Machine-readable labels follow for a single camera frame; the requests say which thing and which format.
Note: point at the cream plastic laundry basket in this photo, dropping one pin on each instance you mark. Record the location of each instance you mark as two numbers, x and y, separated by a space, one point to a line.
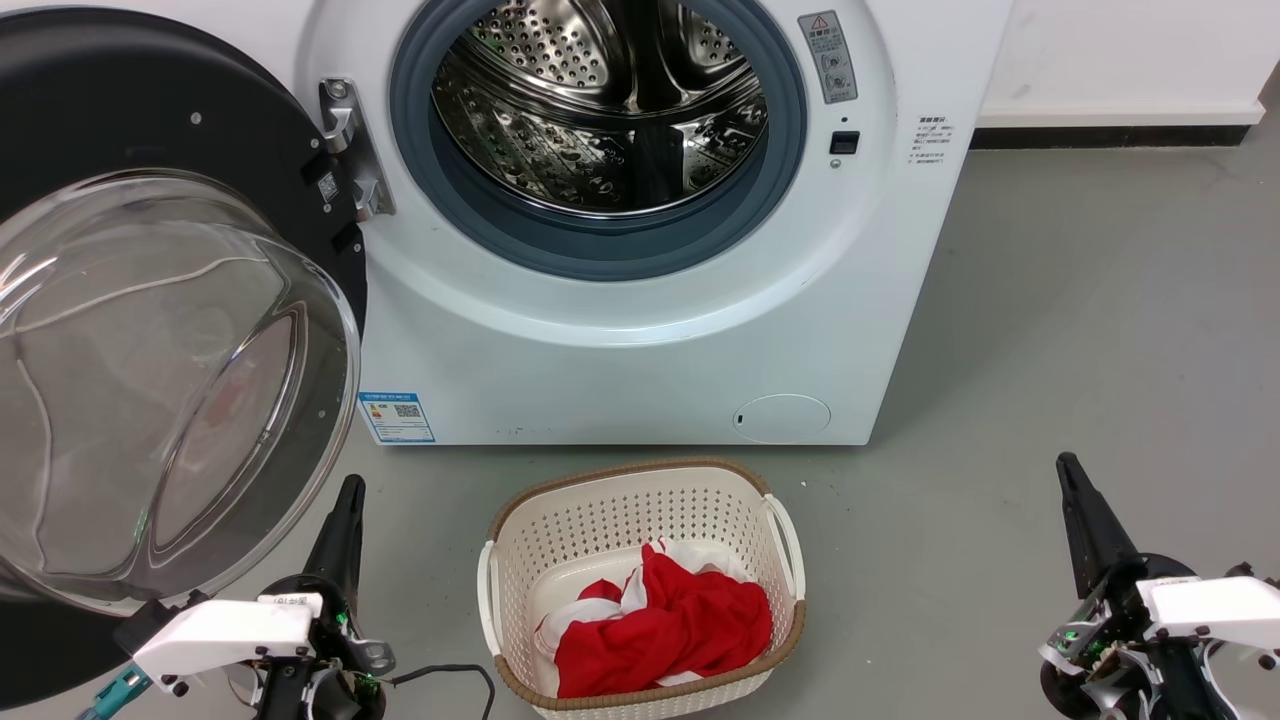
610 510

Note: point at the black baseboard strip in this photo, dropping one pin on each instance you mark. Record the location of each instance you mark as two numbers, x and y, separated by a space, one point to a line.
1110 136

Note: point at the grey warning sticker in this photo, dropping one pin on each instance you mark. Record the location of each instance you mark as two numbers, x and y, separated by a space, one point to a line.
828 58

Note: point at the blue energy label sticker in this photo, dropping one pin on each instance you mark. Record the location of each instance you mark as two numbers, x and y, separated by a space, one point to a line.
396 417

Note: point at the round white filter cover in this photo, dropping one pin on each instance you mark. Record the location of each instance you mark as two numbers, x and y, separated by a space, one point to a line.
782 418

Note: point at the white front-load washing machine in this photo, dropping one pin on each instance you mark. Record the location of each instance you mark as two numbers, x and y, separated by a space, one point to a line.
620 380

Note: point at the silver metal door hinge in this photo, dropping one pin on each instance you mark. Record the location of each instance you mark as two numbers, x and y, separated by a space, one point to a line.
365 150

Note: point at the left white wrist camera housing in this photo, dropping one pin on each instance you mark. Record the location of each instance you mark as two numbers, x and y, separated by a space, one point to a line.
222 638

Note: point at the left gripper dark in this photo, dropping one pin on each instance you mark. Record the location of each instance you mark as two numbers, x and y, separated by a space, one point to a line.
325 692

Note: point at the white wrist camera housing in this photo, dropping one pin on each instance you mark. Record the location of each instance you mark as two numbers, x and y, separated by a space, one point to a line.
1220 608
222 638

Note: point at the right white wrist camera housing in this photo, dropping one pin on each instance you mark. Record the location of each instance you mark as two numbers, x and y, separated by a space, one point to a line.
1220 608

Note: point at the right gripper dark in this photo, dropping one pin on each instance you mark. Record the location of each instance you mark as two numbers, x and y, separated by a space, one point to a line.
1128 608

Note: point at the red and white garment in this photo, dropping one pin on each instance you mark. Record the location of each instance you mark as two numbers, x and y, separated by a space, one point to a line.
680 620

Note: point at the black block behind left gripper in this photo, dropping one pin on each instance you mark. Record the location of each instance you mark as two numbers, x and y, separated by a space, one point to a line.
148 622

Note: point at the small printed text label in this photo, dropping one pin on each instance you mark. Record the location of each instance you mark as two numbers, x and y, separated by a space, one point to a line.
933 140

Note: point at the perforated steel washer drum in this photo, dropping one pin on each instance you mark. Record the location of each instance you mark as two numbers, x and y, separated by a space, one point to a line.
560 140

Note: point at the black round glass washer door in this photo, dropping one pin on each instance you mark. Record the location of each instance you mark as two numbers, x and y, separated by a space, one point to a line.
120 100

